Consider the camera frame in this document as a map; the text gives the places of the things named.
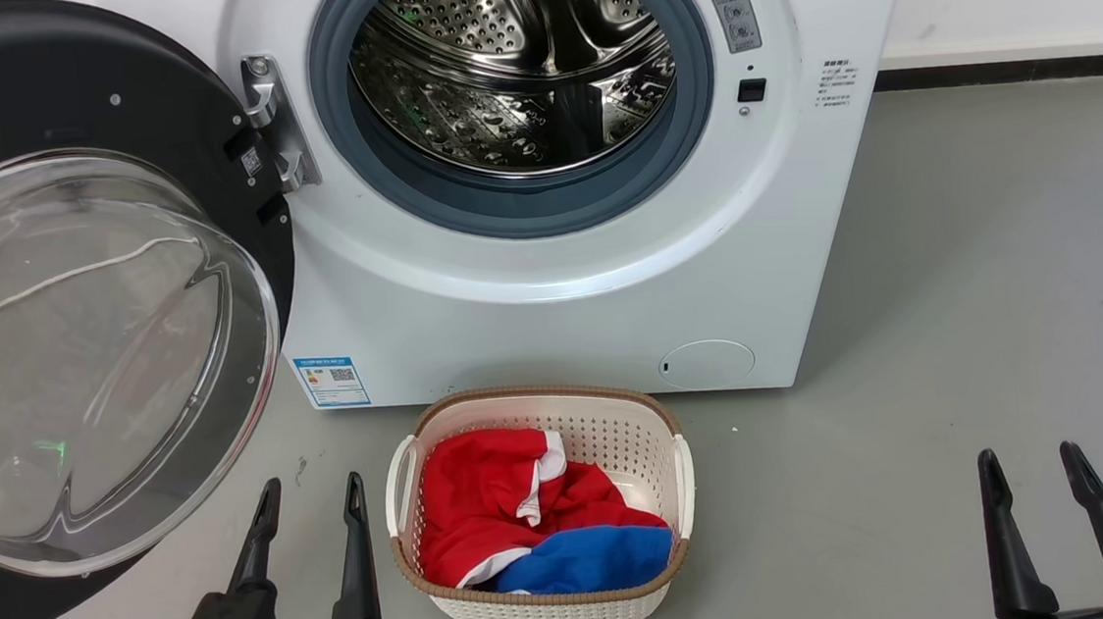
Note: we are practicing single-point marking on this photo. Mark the small QR code sticker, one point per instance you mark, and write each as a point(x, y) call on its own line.
point(251, 161)

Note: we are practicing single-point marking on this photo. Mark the round white filter cover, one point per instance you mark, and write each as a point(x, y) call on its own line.
point(707, 364)

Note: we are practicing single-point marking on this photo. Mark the white woven-look laundry basket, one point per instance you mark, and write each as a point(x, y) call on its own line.
point(555, 609)

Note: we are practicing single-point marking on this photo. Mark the white front-load washing machine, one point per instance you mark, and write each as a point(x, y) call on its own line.
point(564, 338)

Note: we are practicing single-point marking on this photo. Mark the small printed text label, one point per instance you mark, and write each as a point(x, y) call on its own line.
point(836, 82)

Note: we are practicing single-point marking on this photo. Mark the red and white garment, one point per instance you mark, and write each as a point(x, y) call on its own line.
point(473, 498)

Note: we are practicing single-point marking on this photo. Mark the black round washer door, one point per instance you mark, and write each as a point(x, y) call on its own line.
point(23, 95)

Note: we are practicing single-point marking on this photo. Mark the blue energy label sticker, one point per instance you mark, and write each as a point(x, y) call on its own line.
point(331, 382)

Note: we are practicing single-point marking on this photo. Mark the grey warning sticker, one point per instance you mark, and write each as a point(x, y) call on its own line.
point(732, 8)

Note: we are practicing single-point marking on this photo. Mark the blue garment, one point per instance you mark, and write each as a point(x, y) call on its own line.
point(596, 557)

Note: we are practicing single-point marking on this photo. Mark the silver metal door hinge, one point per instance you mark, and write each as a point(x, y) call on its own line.
point(288, 153)

